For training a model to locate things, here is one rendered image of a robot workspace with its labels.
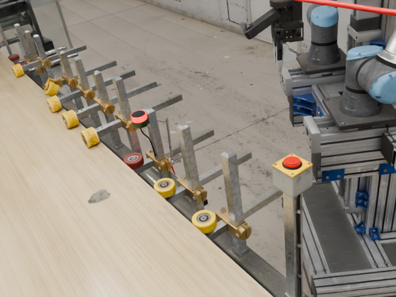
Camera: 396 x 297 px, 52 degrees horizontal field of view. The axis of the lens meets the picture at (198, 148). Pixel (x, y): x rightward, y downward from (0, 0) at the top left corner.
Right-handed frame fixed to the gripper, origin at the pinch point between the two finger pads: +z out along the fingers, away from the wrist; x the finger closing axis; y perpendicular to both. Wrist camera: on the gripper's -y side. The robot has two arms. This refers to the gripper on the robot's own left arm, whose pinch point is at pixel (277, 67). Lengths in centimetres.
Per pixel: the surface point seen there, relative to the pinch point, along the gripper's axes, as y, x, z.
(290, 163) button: -4.2, -37.8, 8.5
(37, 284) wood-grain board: -79, -37, 42
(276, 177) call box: -7.4, -37.1, 12.8
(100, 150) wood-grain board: -73, 34, 42
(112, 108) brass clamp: -71, 64, 37
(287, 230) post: -5.1, -37.4, 31.0
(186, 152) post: -32.6, 3.0, 28.3
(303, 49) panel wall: 85, 329, 125
